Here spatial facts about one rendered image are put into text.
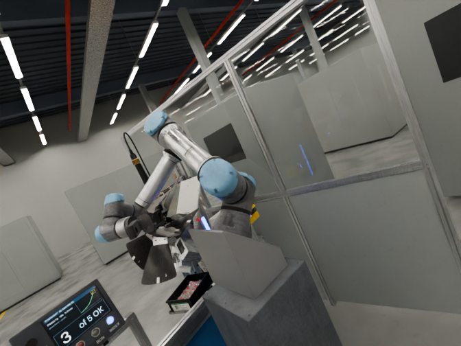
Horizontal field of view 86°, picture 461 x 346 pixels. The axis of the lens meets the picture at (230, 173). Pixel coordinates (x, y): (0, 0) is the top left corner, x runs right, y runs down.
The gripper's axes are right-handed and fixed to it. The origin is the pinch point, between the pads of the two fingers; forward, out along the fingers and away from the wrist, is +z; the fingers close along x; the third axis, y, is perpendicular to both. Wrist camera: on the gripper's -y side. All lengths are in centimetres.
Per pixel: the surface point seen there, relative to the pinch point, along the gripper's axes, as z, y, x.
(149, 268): -54, 42, 37
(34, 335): -39, -30, 16
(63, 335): -35.1, -25.6, 21.0
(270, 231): 8, 116, 62
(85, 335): -32.0, -22.0, 24.9
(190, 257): -32, 52, 40
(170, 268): -42, 44, 41
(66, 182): -975, 838, -92
